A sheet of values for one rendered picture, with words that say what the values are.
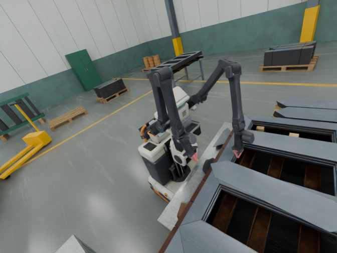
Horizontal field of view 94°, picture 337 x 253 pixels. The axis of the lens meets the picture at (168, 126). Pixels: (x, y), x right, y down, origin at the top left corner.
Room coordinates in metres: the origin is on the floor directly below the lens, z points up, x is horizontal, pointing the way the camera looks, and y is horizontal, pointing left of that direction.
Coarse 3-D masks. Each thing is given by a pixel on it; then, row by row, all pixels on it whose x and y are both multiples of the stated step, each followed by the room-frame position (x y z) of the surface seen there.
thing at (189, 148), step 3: (183, 147) 0.80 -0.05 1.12; (186, 147) 0.79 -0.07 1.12; (189, 147) 0.78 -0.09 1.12; (192, 147) 0.79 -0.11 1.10; (195, 147) 0.80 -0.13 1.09; (186, 150) 0.78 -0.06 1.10; (189, 150) 0.78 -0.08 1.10; (192, 150) 0.78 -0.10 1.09; (186, 153) 0.78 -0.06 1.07; (189, 153) 0.76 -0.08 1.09; (189, 156) 0.74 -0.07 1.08
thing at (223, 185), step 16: (288, 128) 0.96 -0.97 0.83; (304, 128) 0.89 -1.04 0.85; (304, 160) 0.64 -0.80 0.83; (320, 160) 0.59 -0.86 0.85; (336, 176) 0.47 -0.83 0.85; (240, 192) 0.55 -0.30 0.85; (320, 192) 0.41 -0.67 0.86; (336, 192) 0.40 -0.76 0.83; (208, 208) 0.51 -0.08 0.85; (272, 208) 0.42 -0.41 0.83; (304, 224) 0.31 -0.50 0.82; (336, 240) 0.22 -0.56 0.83
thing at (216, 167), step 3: (216, 162) 0.82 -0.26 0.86; (219, 162) 0.81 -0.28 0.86; (222, 162) 0.80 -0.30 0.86; (225, 162) 0.79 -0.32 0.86; (216, 165) 0.79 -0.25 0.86; (219, 165) 0.78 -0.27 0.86; (222, 165) 0.77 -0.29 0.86; (213, 168) 0.77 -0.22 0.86; (216, 168) 0.76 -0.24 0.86; (219, 168) 0.75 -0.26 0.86; (213, 171) 0.75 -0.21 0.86; (216, 171) 0.74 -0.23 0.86; (216, 174) 0.71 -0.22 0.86
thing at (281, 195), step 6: (276, 186) 0.51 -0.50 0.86; (282, 186) 0.50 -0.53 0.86; (288, 186) 0.49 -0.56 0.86; (276, 192) 0.48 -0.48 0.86; (282, 192) 0.47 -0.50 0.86; (288, 192) 0.46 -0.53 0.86; (270, 198) 0.46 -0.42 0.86; (276, 198) 0.45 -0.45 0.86; (282, 198) 0.44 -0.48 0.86; (288, 198) 0.43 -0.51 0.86; (276, 204) 0.42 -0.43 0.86; (282, 204) 0.41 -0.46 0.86
